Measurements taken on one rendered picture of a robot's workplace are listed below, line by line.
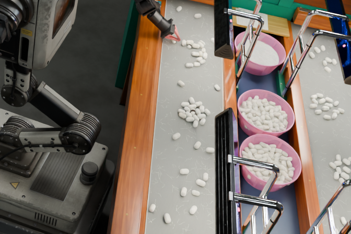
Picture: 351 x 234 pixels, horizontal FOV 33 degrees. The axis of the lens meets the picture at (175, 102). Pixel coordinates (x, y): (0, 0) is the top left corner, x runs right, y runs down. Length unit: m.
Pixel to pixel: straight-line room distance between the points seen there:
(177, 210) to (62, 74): 1.68
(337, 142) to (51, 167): 1.26
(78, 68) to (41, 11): 1.90
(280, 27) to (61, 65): 1.37
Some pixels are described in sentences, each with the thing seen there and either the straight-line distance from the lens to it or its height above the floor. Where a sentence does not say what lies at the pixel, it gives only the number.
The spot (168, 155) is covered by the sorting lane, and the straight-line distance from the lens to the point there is 2.41.
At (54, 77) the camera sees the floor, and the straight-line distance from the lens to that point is 3.68.
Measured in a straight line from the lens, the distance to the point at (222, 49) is 2.41.
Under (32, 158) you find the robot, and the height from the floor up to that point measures 0.52.
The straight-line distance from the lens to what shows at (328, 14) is 2.82.
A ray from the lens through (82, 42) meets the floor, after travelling 3.95.
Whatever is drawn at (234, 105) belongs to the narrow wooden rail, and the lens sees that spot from 2.67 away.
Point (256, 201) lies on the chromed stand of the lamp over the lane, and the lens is 1.89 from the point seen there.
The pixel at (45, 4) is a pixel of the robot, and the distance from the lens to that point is 1.87.
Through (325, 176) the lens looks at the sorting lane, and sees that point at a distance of 2.62.
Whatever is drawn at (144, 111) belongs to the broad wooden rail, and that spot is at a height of 0.77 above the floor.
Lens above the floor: 2.54
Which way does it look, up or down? 43 degrees down
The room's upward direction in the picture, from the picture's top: 19 degrees clockwise
